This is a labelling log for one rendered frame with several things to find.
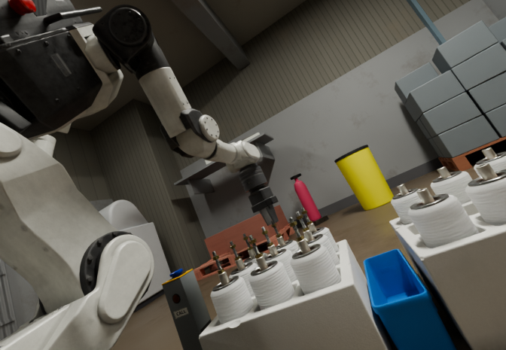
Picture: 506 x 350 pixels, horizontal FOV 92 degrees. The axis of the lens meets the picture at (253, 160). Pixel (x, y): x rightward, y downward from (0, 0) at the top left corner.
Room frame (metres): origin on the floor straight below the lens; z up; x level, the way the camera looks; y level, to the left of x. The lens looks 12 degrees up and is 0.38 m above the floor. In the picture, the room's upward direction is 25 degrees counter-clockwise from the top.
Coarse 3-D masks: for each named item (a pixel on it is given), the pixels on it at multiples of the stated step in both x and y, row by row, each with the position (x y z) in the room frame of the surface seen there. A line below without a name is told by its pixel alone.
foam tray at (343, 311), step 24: (336, 288) 0.55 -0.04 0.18; (360, 288) 0.60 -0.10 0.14; (264, 312) 0.60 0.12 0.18; (288, 312) 0.58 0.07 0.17; (312, 312) 0.56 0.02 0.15; (336, 312) 0.55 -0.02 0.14; (360, 312) 0.54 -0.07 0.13; (216, 336) 0.63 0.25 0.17; (240, 336) 0.61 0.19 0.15; (264, 336) 0.60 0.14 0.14; (288, 336) 0.58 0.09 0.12; (312, 336) 0.57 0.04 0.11; (336, 336) 0.56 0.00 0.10; (360, 336) 0.55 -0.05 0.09; (384, 336) 0.60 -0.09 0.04
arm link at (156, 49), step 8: (152, 32) 0.50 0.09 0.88; (152, 40) 0.50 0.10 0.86; (152, 48) 0.51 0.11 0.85; (136, 56) 0.52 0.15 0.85; (144, 56) 0.51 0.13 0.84; (152, 56) 0.52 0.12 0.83; (160, 56) 0.53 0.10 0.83; (144, 64) 0.51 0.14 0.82; (152, 64) 0.52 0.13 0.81; (160, 64) 0.53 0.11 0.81; (168, 64) 0.55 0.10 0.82; (136, 72) 0.53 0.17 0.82; (144, 72) 0.52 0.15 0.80
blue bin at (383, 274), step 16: (384, 256) 0.81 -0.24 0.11; (400, 256) 0.79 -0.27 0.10; (368, 272) 0.75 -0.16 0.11; (384, 272) 0.82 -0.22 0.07; (400, 272) 0.80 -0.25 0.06; (368, 288) 0.64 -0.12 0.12; (384, 288) 0.82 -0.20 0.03; (400, 288) 0.81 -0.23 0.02; (416, 288) 0.79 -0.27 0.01; (384, 304) 0.55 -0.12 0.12; (400, 304) 0.54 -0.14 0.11; (416, 304) 0.53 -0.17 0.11; (432, 304) 0.53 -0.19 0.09; (384, 320) 0.55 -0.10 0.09; (400, 320) 0.54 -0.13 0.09; (416, 320) 0.54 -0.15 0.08; (432, 320) 0.53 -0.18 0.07; (400, 336) 0.55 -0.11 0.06; (416, 336) 0.54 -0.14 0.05; (432, 336) 0.53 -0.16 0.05; (448, 336) 0.53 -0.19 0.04
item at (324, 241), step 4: (324, 236) 0.73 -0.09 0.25; (320, 240) 0.71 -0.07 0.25; (324, 240) 0.71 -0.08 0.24; (328, 240) 0.73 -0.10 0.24; (312, 244) 0.70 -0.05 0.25; (320, 244) 0.70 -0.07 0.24; (324, 244) 0.71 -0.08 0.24; (328, 244) 0.72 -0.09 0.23; (328, 248) 0.71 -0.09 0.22; (332, 248) 0.72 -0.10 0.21; (332, 252) 0.72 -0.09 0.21; (332, 256) 0.71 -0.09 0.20; (336, 256) 0.72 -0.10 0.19; (336, 260) 0.71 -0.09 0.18; (336, 264) 0.71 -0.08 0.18
